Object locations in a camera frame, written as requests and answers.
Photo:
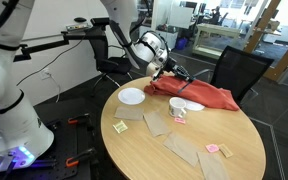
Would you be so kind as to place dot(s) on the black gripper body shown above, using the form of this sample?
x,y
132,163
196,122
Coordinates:
x,y
172,66

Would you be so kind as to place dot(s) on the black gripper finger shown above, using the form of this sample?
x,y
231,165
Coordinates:
x,y
183,78
187,72

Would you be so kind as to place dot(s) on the blue marker pen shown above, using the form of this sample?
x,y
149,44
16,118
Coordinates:
x,y
185,86

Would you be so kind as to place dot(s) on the white printed ceramic cup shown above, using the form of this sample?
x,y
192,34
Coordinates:
x,y
176,106

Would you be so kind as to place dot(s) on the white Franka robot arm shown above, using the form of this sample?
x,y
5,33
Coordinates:
x,y
10,116

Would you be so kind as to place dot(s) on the pink sachet near cup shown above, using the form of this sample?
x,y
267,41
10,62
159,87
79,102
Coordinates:
x,y
180,120

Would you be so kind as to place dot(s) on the blue bag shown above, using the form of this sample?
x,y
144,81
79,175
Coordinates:
x,y
181,44

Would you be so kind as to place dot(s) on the white low cabinet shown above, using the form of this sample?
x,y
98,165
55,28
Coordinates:
x,y
165,36

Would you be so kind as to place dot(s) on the orange fleece blanket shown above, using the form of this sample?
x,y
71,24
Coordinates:
x,y
210,93

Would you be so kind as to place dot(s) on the white partition board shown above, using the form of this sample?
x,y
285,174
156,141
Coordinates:
x,y
180,16

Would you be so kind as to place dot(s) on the large white plate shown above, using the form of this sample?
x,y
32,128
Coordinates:
x,y
131,96

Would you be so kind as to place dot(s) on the pale wooden bench table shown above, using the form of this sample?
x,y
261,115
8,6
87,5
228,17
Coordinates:
x,y
217,30

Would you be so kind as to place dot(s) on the black mesh office chair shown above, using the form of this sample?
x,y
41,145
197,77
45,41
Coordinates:
x,y
240,70

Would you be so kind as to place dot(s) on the black computer monitor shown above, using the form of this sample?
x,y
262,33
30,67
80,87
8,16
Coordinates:
x,y
190,6

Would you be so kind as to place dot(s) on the seated person in black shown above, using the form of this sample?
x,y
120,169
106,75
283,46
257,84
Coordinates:
x,y
215,15

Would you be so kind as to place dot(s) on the pink sticky note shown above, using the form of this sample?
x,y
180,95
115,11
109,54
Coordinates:
x,y
212,148

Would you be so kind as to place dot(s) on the cardboard box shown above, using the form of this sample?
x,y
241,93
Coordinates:
x,y
273,25

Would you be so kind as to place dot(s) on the grey electronics box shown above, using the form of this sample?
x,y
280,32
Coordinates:
x,y
77,28

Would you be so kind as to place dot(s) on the black oval puck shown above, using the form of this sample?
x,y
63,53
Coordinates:
x,y
80,19

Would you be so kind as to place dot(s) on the black stereo camera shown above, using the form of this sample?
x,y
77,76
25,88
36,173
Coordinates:
x,y
100,21

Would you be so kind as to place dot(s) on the wooden post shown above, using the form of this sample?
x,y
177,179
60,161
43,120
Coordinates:
x,y
262,26

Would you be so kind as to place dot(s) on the wooden glass wall frame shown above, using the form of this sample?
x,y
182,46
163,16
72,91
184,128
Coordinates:
x,y
284,60

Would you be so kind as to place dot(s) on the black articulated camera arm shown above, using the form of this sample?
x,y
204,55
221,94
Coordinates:
x,y
50,46

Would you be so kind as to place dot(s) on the white wall outlet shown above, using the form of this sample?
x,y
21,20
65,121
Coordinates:
x,y
45,73

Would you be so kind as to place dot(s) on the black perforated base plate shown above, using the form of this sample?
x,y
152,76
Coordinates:
x,y
67,140

